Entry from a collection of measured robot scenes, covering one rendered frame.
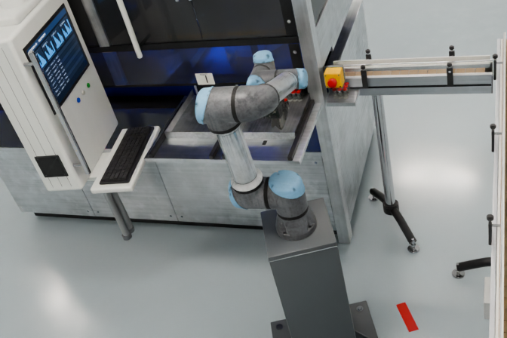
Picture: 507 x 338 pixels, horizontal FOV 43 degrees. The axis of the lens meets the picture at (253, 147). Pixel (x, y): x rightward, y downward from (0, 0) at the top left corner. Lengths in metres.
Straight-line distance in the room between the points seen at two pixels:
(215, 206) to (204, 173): 0.23
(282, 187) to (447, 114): 2.14
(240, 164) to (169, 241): 1.61
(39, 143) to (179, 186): 0.92
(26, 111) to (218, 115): 1.00
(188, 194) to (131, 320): 0.70
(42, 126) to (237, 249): 1.31
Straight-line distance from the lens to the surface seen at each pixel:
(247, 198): 2.27
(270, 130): 2.73
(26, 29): 2.68
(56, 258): 3.95
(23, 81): 2.66
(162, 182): 3.49
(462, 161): 3.82
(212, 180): 3.34
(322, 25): 2.83
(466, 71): 2.84
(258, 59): 2.43
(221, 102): 1.98
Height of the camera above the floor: 2.43
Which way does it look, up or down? 36 degrees down
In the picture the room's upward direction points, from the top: 15 degrees counter-clockwise
